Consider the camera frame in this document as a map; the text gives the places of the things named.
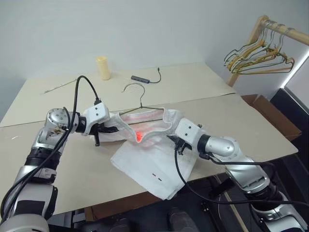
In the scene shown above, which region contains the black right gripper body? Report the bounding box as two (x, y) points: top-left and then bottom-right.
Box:
(174, 138), (194, 154)

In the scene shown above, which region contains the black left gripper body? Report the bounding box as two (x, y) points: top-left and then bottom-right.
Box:
(92, 122), (107, 147)

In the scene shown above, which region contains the olive wire hanger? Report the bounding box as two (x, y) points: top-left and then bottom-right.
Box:
(116, 82), (170, 127)

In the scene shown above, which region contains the white shorts garment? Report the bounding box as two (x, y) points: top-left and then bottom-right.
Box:
(110, 108), (201, 201)

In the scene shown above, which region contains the pale yellow cylinder container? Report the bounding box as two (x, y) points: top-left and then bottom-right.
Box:
(95, 56), (112, 81)

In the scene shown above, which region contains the thin pale stick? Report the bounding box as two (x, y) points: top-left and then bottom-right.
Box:
(43, 80), (78, 95)

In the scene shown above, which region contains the brown cardboard box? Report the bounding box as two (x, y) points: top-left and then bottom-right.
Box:
(241, 94), (303, 142)

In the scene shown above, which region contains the black flat panel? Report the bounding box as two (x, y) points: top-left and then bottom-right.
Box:
(269, 87), (309, 136)

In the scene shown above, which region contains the wooden clothes rack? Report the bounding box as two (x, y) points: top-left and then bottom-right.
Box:
(227, 14), (309, 87)

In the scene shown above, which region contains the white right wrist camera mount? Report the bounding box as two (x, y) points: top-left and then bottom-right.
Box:
(174, 117), (206, 148)

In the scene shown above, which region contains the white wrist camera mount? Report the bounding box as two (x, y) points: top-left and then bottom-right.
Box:
(174, 117), (206, 148)
(83, 102), (111, 135)

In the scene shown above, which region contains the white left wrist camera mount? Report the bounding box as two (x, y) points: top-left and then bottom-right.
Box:
(83, 102), (111, 135)

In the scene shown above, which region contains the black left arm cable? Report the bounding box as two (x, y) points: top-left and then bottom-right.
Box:
(0, 75), (102, 218)

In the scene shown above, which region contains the grey USB hub with cable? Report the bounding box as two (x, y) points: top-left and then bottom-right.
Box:
(130, 67), (163, 85)

